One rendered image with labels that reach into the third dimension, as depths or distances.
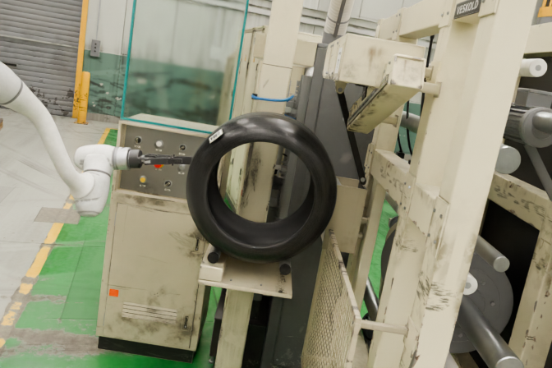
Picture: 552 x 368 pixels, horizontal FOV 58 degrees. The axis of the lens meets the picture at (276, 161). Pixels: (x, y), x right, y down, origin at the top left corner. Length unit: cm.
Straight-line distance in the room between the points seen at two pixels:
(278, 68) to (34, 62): 914
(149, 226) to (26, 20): 871
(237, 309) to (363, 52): 139
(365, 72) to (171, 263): 157
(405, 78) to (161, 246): 165
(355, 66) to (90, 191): 103
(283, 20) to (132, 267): 148
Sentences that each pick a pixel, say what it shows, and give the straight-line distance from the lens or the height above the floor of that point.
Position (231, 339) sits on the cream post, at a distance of 251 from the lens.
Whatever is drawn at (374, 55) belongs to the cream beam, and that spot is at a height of 173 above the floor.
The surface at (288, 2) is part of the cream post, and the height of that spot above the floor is 192.
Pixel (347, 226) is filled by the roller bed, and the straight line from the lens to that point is 221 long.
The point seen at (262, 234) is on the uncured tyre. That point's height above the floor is 94.
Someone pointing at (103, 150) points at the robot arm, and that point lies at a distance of 200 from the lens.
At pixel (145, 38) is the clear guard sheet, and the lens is 256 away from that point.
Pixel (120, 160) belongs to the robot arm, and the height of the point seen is 121.
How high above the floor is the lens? 164
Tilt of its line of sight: 10 degrees down
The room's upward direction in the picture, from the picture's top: 10 degrees clockwise
